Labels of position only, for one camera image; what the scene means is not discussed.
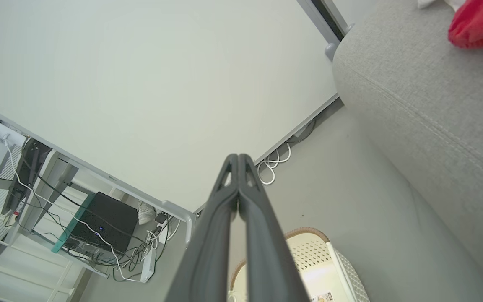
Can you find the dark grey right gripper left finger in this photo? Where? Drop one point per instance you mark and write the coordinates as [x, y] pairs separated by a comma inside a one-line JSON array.
[[208, 243]]

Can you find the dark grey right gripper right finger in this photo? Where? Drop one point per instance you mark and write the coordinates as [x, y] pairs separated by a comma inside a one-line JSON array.
[[262, 243]]

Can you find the red jersey black white stripes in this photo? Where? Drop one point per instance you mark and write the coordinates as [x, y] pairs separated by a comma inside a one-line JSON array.
[[480, 25]]

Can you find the cream plastic laundry basket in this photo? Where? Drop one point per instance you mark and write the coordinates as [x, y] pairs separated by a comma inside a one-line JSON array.
[[333, 272]]

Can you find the black power adapter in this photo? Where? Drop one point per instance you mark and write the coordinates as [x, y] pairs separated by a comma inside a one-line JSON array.
[[161, 218]]

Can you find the white power strip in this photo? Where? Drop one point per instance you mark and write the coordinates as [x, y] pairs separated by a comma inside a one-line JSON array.
[[148, 266]]

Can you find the white sneaker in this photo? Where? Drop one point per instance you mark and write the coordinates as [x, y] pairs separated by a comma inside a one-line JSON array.
[[146, 213]]

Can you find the black computer tower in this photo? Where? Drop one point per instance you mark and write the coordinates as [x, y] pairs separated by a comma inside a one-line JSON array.
[[107, 222]]

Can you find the teal top desk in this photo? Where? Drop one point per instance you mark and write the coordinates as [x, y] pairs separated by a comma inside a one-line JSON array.
[[71, 224]]

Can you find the black monitor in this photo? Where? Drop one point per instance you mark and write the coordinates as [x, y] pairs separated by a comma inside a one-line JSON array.
[[25, 172]]

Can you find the grey fabric sofa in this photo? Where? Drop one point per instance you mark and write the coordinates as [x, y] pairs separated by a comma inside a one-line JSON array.
[[434, 147]]

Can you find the grey partition frame black stripe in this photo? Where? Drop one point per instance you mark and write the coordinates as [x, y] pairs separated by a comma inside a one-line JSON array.
[[329, 21]]

